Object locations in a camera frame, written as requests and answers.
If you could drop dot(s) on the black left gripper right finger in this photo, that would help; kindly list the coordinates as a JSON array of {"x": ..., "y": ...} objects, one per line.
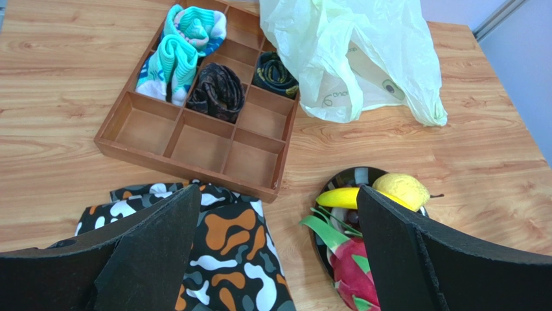
[{"x": 420, "y": 264}]

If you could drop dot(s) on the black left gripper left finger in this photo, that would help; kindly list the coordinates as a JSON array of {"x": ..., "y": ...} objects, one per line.
[{"x": 135, "y": 263}]

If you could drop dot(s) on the yellow lemon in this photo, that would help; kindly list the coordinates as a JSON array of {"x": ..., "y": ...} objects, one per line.
[{"x": 404, "y": 189}]

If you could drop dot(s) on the dark red grape bunch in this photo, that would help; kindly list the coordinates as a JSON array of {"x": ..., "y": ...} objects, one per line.
[{"x": 351, "y": 218}]

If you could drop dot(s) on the yellow banana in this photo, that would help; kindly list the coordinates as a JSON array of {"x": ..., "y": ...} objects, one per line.
[{"x": 346, "y": 198}]

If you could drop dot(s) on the translucent plastic bag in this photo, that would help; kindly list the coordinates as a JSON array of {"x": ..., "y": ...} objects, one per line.
[{"x": 353, "y": 56}]

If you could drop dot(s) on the red dragon fruit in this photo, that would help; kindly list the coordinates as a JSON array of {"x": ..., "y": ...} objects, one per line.
[{"x": 353, "y": 279}]

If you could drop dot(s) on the camouflage patterned cloth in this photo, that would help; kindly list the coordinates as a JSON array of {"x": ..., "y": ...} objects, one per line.
[{"x": 233, "y": 263}]

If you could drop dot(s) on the black round plate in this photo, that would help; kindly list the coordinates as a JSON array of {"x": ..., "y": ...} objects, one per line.
[{"x": 350, "y": 177}]

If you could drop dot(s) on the wooden compartment tray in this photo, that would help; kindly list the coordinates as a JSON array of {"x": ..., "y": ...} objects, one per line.
[{"x": 247, "y": 157}]

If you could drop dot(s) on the dark brown patterned sock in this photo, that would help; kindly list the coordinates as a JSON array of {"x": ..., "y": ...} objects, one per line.
[{"x": 219, "y": 93}]

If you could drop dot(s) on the teal striped sock lower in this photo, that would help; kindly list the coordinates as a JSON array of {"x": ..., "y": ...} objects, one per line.
[{"x": 170, "y": 71}]

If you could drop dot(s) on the teal striped sock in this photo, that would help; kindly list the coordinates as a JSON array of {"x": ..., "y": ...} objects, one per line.
[
  {"x": 204, "y": 29},
  {"x": 170, "y": 71}
]

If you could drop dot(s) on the dark blue yellow sock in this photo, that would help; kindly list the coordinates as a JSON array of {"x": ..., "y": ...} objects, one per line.
[{"x": 271, "y": 74}]

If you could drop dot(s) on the teal striped sock upper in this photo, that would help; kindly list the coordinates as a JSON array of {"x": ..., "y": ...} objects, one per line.
[{"x": 204, "y": 29}]

